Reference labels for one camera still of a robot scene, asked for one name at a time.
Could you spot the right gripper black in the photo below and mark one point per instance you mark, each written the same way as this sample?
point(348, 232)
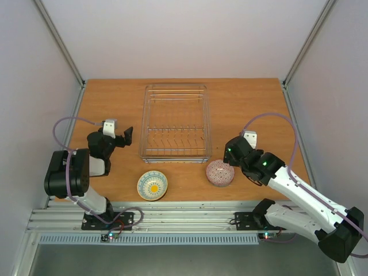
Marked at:
point(233, 153)

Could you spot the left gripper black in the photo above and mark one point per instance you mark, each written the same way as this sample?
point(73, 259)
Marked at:
point(128, 138)

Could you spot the red white patterned bowl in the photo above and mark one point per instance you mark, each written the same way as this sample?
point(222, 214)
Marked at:
point(219, 174)

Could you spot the wire dish rack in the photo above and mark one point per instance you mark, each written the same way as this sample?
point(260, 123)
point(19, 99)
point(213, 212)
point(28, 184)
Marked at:
point(175, 126)

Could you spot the blue yellow patterned bowl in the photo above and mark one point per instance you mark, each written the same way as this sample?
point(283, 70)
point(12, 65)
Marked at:
point(152, 185)

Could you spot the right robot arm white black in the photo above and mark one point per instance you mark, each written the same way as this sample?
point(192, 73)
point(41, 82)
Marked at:
point(334, 228)

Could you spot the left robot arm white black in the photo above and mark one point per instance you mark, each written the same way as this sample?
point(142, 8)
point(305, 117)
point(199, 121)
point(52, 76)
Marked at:
point(68, 175)

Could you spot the right controller board with leds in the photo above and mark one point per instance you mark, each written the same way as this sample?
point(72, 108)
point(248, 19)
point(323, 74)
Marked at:
point(268, 236)

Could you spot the controller board with leds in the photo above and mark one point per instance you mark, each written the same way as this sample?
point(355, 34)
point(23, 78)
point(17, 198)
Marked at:
point(110, 236)
point(268, 236)

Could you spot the left controller board with leds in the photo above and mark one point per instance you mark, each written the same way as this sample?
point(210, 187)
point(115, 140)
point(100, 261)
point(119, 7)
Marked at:
point(110, 236)

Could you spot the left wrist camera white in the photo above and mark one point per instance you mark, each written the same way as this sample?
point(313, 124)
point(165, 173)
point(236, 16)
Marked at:
point(108, 128)

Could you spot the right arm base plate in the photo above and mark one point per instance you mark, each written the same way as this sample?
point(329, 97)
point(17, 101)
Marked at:
point(246, 221)

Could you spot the aluminium rail frame front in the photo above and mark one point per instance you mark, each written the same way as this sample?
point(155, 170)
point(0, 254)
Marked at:
point(159, 216)

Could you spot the slotted cable duct grey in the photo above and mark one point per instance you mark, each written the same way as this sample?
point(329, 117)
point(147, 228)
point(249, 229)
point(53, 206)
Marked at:
point(153, 239)

